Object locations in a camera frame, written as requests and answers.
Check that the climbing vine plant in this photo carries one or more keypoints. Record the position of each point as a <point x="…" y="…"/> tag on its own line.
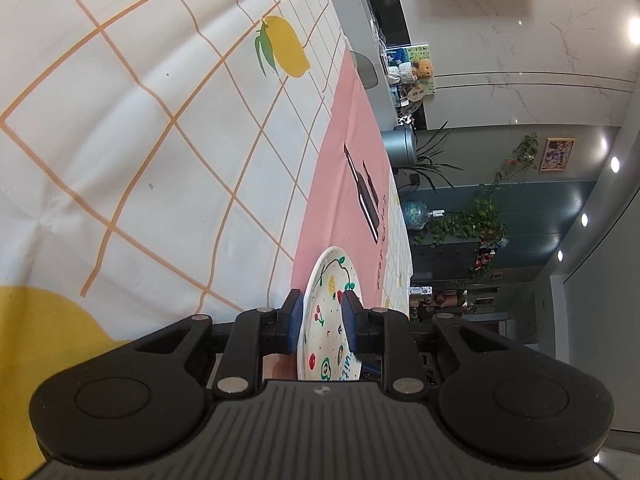
<point x="475" y="220"/>

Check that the marble tv bench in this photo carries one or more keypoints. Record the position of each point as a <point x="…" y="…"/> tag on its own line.
<point x="350" y="5"/>

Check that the round white stool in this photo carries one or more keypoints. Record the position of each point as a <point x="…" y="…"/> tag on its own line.
<point x="365" y="67"/>

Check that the framed wall picture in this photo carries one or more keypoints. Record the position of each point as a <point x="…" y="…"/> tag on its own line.
<point x="557" y="155"/>

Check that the colourful picture card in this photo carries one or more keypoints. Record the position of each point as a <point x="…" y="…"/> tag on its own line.
<point x="420" y="52"/>

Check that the round paddle hand fan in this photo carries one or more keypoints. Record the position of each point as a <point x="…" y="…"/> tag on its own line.
<point x="419" y="92"/>

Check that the long-leaf potted plant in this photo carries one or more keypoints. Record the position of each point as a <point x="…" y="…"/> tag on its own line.
<point x="432" y="160"/>

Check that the lemon print checked tablecloth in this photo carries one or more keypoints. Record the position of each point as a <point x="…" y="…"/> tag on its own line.
<point x="165" y="160"/>

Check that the grey metal trash can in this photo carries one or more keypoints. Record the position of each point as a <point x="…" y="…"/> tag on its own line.
<point x="400" y="146"/>

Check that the blue water bottle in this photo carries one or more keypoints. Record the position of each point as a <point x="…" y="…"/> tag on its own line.
<point x="417" y="215"/>

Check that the painted ceramic plate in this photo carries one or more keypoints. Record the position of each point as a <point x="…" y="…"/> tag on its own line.
<point x="325" y="320"/>

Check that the brown teddy bear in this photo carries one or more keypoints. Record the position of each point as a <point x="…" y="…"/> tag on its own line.
<point x="424" y="70"/>

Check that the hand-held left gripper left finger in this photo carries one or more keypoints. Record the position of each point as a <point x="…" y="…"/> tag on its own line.
<point x="295" y="317"/>

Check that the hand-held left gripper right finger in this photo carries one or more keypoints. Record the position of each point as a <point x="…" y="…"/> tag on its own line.
<point x="348" y="320"/>

